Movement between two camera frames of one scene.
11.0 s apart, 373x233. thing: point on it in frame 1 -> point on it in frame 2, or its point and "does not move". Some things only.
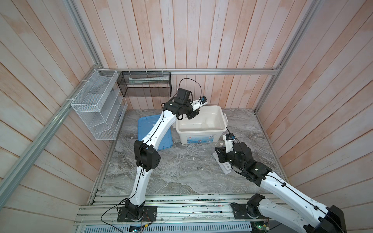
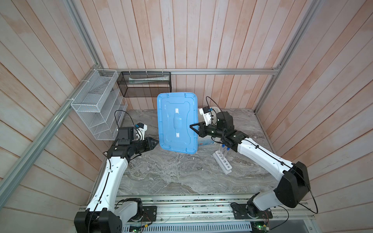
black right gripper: x=221 y=155 -> x=202 y=127
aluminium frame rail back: x=189 y=71 does not move
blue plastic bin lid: x=146 y=123 -> x=177 y=111
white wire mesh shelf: x=101 y=104 does not move
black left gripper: x=192 y=114 -> x=149 y=143
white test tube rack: x=225 y=166 does not move
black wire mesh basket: x=145 y=84 does not move
